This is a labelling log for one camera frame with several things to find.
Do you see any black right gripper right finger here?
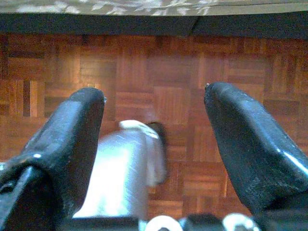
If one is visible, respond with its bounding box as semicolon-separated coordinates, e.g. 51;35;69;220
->
203;81;308;214

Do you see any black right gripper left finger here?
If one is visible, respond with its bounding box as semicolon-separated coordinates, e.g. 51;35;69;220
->
21;87;107;218

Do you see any black bed base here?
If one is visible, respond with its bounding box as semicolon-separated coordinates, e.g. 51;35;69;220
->
0;11;308;37

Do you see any beige floral bedspread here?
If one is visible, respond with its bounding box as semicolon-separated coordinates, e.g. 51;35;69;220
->
0;0;308;16

